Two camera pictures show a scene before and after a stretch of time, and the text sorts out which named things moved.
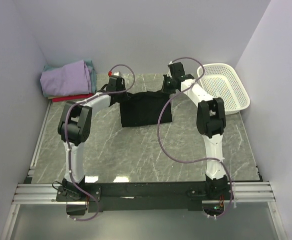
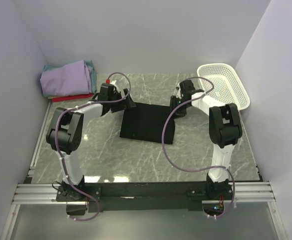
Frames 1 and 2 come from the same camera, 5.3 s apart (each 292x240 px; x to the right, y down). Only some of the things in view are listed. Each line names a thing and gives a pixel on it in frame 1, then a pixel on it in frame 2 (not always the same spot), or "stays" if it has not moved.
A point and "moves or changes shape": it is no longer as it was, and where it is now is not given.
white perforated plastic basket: [221, 81] stays
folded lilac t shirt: [73, 79] stays
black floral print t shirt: [143, 108] moves or changes shape
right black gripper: [166, 86] → [174, 105]
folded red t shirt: [60, 99] stays
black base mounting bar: [153, 196] stays
